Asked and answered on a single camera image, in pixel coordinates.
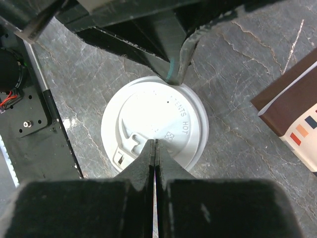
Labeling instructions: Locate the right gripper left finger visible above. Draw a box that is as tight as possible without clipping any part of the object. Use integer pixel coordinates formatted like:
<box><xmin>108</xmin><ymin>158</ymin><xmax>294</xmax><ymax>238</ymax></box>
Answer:
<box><xmin>115</xmin><ymin>140</ymin><xmax>154</xmax><ymax>238</ymax></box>

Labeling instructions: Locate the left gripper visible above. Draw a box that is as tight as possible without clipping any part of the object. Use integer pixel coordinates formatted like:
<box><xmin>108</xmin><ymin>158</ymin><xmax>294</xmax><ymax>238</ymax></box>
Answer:
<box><xmin>56</xmin><ymin>0</ymin><xmax>276</xmax><ymax>84</ymax></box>

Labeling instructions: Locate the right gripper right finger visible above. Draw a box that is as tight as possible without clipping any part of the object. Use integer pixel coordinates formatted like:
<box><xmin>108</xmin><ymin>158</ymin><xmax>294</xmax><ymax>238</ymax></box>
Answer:
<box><xmin>155</xmin><ymin>139</ymin><xmax>195</xmax><ymax>238</ymax></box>

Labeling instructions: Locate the white lid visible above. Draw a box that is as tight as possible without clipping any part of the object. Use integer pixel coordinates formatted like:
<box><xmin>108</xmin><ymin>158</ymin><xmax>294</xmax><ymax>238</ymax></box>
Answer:
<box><xmin>101</xmin><ymin>76</ymin><xmax>209</xmax><ymax>172</ymax></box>

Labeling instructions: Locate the patchwork placemat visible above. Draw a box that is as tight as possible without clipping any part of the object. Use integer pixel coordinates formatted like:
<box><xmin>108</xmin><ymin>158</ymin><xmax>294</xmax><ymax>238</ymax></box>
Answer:
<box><xmin>251</xmin><ymin>50</ymin><xmax>317</xmax><ymax>174</ymax></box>

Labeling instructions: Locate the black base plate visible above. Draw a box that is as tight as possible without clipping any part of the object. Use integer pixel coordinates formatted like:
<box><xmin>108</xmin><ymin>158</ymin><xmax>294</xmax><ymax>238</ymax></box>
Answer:
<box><xmin>0</xmin><ymin>20</ymin><xmax>83</xmax><ymax>184</ymax></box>

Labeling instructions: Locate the cable duct rail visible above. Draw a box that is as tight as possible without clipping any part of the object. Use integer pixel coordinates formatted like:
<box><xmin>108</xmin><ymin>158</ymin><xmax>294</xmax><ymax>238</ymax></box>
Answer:
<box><xmin>0</xmin><ymin>137</ymin><xmax>19</xmax><ymax>187</ymax></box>

